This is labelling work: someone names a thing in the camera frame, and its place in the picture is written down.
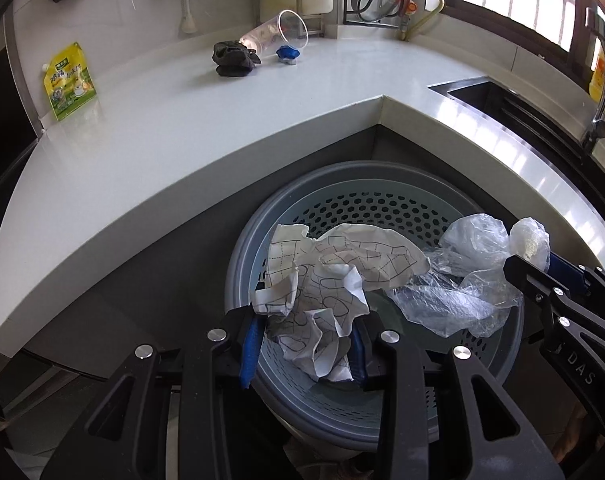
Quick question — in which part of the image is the barred window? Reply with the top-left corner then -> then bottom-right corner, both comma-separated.
447,0 -> 598,58

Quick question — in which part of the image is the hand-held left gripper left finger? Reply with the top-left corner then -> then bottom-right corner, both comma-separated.
40,305 -> 268,480

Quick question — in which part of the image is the clear plastic bag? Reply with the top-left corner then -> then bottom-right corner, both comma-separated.
387,212 -> 553,338

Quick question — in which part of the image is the clear plastic cup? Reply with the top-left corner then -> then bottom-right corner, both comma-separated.
240,9 -> 309,53

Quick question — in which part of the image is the white bottle brush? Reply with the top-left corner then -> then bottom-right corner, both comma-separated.
178,0 -> 198,35

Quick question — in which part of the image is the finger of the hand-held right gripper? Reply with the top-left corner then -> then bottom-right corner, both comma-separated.
547,253 -> 591,289
503,255 -> 605,312

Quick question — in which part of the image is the black kitchen sink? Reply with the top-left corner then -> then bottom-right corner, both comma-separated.
427,76 -> 605,201

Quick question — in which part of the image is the metal cutting board holder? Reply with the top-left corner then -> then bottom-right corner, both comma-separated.
252,0 -> 328,38

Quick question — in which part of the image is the white paper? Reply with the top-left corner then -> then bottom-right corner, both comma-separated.
250,222 -> 431,383

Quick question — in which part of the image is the yellow green spout pouch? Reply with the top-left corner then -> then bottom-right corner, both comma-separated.
41,42 -> 98,122

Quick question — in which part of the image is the black crumpled cloth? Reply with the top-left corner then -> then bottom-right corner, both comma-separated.
212,39 -> 262,78

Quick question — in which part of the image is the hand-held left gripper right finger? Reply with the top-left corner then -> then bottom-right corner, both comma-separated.
350,310 -> 566,480

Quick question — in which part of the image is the gray perforated waste bin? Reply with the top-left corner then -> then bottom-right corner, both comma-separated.
224,160 -> 526,453

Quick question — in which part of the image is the yellow gas hose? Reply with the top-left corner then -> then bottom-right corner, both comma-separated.
400,0 -> 448,43

